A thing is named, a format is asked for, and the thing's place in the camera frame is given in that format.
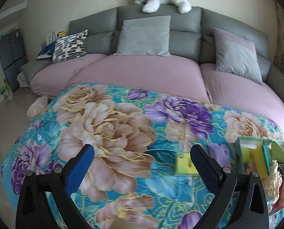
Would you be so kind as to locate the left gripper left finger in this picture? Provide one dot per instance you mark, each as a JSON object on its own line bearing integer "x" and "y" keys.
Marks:
{"x": 73, "y": 173}

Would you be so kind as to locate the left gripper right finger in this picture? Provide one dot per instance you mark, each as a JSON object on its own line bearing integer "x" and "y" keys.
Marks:
{"x": 216, "y": 179}

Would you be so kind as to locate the purple wipes packet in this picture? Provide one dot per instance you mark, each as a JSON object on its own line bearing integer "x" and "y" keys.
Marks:
{"x": 220, "y": 152}

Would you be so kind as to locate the green tissue pack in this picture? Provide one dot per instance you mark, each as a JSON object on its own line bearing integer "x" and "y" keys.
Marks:
{"x": 184, "y": 165}

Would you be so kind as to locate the yellow green sponge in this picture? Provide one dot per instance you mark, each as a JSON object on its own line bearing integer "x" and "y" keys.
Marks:
{"x": 257, "y": 158}

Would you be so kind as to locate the cream lace scrunchie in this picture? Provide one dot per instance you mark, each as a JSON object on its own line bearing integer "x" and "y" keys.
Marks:
{"x": 272, "y": 183}

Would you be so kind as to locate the leopard print scrunchie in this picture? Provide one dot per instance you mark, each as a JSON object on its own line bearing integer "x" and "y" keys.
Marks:
{"x": 281, "y": 170}

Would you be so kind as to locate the lime green microfiber cloth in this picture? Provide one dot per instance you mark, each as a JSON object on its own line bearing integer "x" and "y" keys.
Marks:
{"x": 277, "y": 153}

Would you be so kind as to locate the teal-rimmed white tray box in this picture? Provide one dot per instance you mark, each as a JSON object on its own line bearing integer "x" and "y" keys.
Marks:
{"x": 239, "y": 167}

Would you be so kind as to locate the floral fleece blanket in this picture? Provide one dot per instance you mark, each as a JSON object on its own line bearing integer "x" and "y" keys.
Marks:
{"x": 136, "y": 135}

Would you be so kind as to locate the grey sofa with pink cover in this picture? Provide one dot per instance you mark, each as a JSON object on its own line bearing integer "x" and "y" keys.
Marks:
{"x": 188, "y": 72}

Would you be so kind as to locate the grey and pink cushion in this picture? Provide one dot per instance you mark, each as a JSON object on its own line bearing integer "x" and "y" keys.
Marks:
{"x": 236, "y": 55}

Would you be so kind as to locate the blue cushion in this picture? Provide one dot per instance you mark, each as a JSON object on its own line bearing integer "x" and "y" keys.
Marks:
{"x": 47, "y": 52}

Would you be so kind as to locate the black white patterned cushion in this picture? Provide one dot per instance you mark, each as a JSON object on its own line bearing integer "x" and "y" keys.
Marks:
{"x": 70, "y": 47}

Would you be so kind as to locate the books behind sofa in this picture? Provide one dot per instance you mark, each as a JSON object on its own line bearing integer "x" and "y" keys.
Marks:
{"x": 54, "y": 36}

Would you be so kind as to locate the dark grey drawer cabinet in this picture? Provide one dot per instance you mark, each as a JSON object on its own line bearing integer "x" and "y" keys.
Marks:
{"x": 12, "y": 56}

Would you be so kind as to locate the grey middle cushion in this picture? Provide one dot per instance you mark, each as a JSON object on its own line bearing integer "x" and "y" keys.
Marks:
{"x": 145, "y": 36}

